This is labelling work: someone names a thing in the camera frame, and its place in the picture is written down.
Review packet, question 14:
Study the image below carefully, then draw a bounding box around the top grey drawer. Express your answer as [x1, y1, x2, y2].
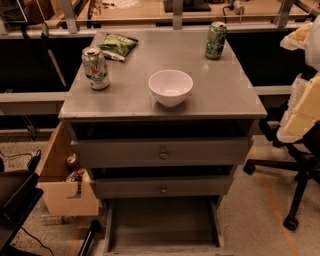
[71, 137, 252, 169]

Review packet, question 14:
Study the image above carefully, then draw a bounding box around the middle grey drawer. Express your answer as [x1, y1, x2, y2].
[91, 175, 233, 199]

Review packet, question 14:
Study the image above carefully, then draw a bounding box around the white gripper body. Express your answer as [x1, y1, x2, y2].
[288, 75, 316, 119]

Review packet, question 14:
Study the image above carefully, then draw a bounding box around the red soda can in box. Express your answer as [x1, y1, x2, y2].
[66, 155, 80, 171]

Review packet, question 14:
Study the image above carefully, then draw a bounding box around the black cable on floor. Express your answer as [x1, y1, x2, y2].
[0, 149, 43, 173]

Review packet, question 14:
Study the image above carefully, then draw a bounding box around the black office chair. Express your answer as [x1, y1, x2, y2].
[243, 99, 320, 232]

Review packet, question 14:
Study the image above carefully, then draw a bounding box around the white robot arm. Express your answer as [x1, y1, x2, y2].
[276, 16, 320, 143]

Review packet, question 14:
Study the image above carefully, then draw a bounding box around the black case on floor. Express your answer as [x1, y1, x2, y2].
[0, 171, 43, 256]

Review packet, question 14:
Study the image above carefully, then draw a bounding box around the open bottom grey drawer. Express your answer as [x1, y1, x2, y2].
[103, 197, 235, 256]

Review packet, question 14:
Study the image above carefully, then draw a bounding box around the white and green soda can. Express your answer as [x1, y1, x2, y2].
[81, 47, 110, 90]

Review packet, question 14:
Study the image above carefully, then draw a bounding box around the wooden box of snacks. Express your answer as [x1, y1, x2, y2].
[36, 123, 99, 216]

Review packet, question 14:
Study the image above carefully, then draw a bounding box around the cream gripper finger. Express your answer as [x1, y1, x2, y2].
[277, 75, 320, 143]
[280, 23, 313, 51]

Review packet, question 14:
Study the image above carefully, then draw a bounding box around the green chip bag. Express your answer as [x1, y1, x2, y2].
[98, 34, 138, 61]

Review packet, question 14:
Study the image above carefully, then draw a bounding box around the white bowl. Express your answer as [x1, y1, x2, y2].
[148, 70, 193, 107]

